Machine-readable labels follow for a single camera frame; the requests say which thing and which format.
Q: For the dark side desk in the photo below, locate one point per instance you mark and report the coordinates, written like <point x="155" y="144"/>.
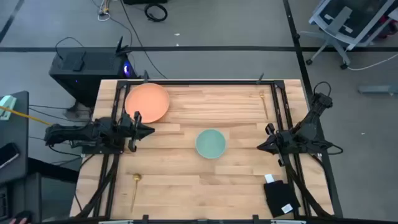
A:
<point x="14" y="137"/>

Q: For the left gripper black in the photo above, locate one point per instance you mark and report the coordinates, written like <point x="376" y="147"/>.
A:
<point x="130" y="126"/>

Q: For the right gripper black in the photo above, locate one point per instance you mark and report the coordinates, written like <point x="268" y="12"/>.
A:
<point x="281" y="141"/>

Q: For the black computer tower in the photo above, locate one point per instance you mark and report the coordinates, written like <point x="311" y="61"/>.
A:
<point x="87" y="71"/>

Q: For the person's hand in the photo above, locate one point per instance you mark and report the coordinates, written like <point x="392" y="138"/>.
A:
<point x="18" y="221"/>

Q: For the grey floor bar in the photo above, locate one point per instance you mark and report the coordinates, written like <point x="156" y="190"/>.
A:
<point x="376" y="89"/>

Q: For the grey office chair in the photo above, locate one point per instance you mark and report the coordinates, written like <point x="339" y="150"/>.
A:
<point x="351" y="18"/>

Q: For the black folded napkin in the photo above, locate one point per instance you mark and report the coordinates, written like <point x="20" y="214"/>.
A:
<point x="280" y="196"/>

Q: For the gold fork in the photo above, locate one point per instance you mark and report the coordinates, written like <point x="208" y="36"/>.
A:
<point x="265" y="105"/>

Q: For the gold spoon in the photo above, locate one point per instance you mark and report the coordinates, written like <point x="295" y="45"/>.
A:
<point x="136" y="178"/>

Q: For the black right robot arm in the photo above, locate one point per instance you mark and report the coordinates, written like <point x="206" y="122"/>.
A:
<point x="311" y="127"/>

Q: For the mint green box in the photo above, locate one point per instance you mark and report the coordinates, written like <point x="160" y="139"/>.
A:
<point x="7" y="105"/>

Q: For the green round plate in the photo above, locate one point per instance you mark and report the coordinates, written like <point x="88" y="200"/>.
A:
<point x="211" y="143"/>

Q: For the orange round plate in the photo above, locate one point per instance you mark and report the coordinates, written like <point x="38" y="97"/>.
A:
<point x="147" y="102"/>

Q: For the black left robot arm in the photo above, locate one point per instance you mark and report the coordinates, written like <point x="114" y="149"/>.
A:
<point x="77" y="133"/>

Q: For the black metal table frame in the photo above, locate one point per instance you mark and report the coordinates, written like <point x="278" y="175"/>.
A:
<point x="202" y="82"/>

